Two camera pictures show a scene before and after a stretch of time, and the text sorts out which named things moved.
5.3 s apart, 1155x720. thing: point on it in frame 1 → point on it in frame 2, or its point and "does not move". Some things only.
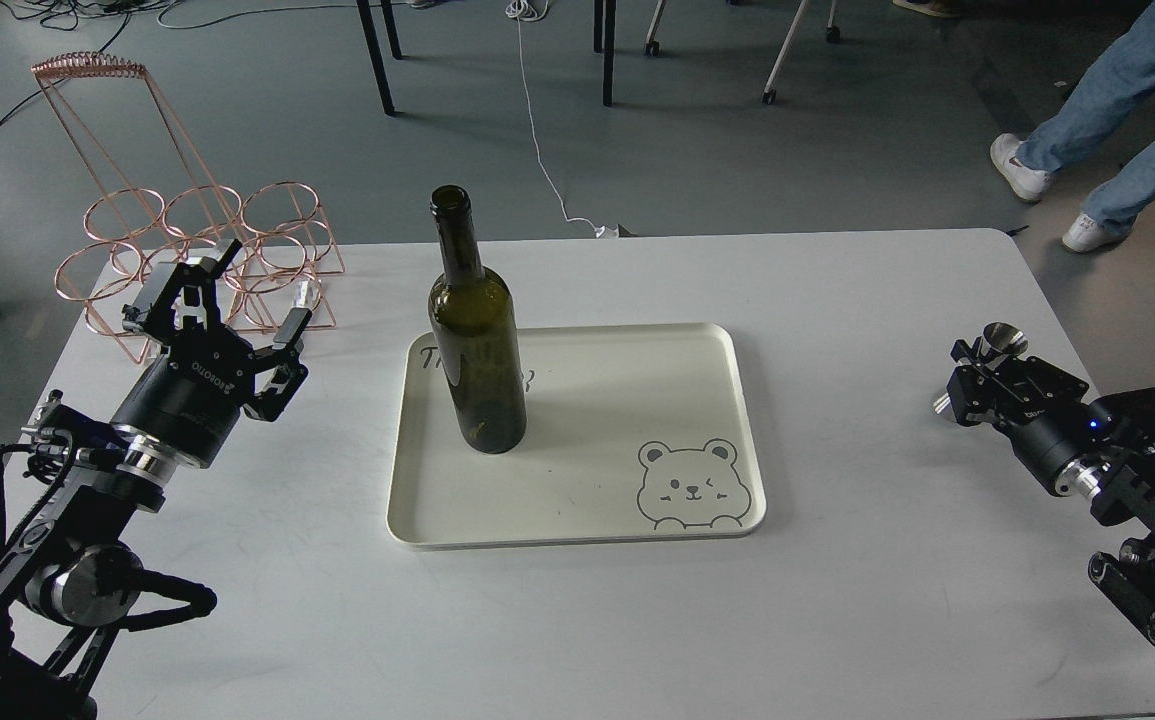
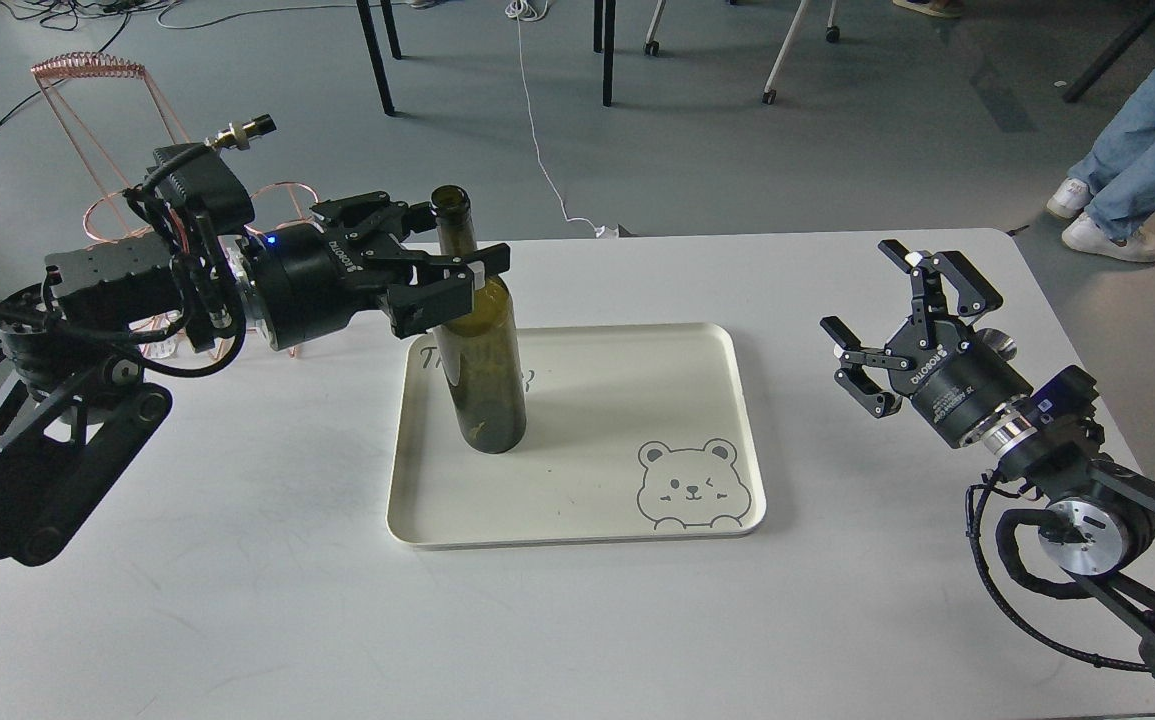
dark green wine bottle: [477, 333] does not move
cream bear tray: [631, 432] does not move
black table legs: [603, 34] does not move
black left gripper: [188, 401] → [311, 280]
